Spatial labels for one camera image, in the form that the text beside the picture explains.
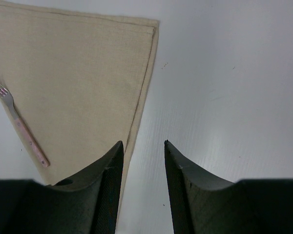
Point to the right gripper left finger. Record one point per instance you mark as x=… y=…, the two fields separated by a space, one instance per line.
x=84 y=203

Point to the pink handled fork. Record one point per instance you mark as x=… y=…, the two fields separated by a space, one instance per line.
x=8 y=100

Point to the beige cloth napkin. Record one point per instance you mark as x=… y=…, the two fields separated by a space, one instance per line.
x=79 y=82

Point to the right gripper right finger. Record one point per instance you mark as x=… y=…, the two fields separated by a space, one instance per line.
x=203 y=203

